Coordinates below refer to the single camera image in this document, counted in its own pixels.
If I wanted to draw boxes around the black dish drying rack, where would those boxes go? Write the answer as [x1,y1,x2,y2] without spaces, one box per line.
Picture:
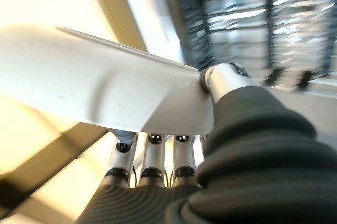
[147,0,337,92]

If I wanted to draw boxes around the cream ceramic plate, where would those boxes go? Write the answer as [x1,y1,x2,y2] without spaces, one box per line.
[0,24,214,135]

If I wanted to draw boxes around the right robot hand black glove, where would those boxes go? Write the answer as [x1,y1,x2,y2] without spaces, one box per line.
[75,62,337,224]

